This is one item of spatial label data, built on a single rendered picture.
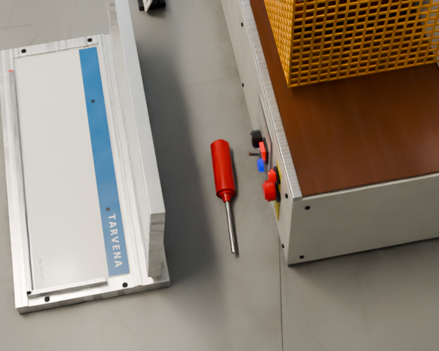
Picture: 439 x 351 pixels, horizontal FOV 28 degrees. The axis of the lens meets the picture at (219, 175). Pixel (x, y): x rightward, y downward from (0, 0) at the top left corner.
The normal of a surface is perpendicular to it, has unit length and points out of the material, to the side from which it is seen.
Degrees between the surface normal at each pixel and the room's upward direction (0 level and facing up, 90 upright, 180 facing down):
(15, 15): 0
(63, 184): 0
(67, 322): 0
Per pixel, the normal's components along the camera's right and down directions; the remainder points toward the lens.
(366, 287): -0.03, -0.50
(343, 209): 0.18, 0.85
